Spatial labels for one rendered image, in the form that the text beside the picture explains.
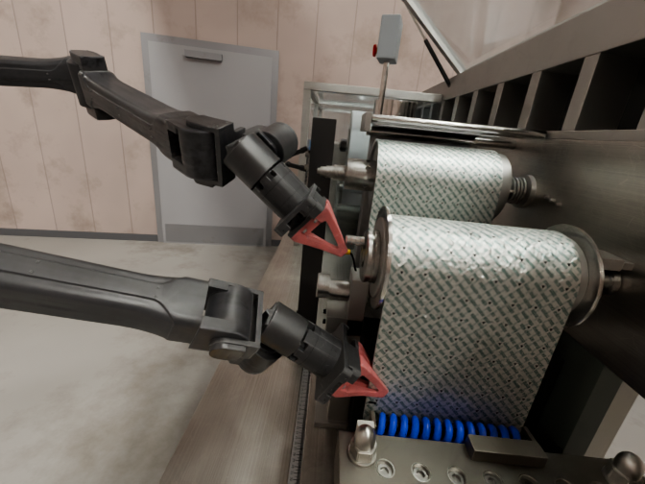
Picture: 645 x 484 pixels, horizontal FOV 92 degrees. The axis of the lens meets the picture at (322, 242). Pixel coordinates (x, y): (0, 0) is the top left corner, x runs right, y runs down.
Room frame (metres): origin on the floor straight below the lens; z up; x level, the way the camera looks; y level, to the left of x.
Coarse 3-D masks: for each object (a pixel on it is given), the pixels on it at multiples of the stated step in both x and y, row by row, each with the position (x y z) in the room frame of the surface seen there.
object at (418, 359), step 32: (384, 320) 0.35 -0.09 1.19; (416, 320) 0.35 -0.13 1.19; (448, 320) 0.35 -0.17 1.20; (384, 352) 0.35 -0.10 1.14; (416, 352) 0.35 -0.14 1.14; (448, 352) 0.35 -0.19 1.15; (480, 352) 0.35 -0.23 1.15; (512, 352) 0.35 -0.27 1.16; (544, 352) 0.35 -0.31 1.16; (384, 384) 0.35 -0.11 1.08; (416, 384) 0.35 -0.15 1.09; (448, 384) 0.35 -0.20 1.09; (480, 384) 0.35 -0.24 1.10; (512, 384) 0.35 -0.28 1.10; (448, 416) 0.35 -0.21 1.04; (480, 416) 0.35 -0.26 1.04; (512, 416) 0.35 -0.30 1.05
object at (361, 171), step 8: (352, 160) 0.65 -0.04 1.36; (360, 160) 0.66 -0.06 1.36; (368, 160) 0.66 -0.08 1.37; (352, 168) 0.64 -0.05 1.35; (360, 168) 0.64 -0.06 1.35; (368, 168) 0.65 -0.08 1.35; (352, 176) 0.64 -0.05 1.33; (360, 176) 0.64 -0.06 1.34; (368, 176) 0.64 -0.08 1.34; (344, 184) 0.68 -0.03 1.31; (352, 184) 0.64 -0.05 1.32; (360, 184) 0.64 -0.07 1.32; (368, 184) 0.64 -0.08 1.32
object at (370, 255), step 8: (368, 232) 0.41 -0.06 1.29; (376, 232) 0.41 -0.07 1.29; (368, 240) 0.40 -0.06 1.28; (376, 240) 0.40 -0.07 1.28; (368, 248) 0.39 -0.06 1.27; (376, 248) 0.39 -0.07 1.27; (360, 256) 0.45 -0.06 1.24; (368, 256) 0.38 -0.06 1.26; (376, 256) 0.38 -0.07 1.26; (360, 264) 0.43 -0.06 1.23; (368, 264) 0.38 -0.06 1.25; (376, 264) 0.38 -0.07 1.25; (360, 272) 0.42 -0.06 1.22; (368, 272) 0.38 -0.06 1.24; (376, 272) 0.38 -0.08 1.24; (368, 280) 0.39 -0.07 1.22
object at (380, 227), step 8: (376, 224) 0.45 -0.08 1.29; (384, 224) 0.40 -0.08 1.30; (384, 232) 0.39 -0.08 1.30; (384, 240) 0.38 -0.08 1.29; (384, 248) 0.37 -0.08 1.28; (576, 248) 0.39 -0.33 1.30; (384, 256) 0.36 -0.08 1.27; (584, 256) 0.38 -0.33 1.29; (584, 264) 0.37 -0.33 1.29; (584, 272) 0.37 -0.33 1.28; (376, 280) 0.38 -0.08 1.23; (584, 280) 0.36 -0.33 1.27; (376, 288) 0.37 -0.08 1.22; (584, 288) 0.36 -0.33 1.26; (576, 304) 0.36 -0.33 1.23
